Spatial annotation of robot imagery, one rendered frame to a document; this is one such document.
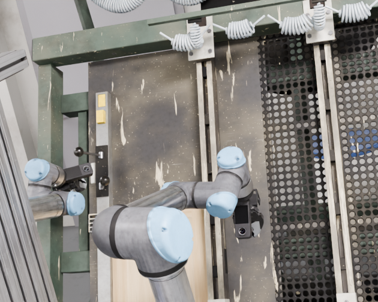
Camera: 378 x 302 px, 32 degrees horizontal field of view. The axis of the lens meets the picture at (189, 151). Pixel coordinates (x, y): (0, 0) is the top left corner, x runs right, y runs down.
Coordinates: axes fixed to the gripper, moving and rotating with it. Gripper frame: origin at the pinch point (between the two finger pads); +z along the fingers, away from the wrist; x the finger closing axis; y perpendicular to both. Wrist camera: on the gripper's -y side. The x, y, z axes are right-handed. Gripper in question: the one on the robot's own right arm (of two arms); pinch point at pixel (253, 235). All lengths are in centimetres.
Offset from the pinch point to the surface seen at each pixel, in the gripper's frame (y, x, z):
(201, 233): 20.6, 24.4, 23.8
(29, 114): 271, 234, 170
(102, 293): 3, 62, 32
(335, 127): 45, -27, 2
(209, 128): 53, 19, 3
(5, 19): 309, 233, 98
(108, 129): 57, 59, 1
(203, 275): 7.7, 24.6, 31.4
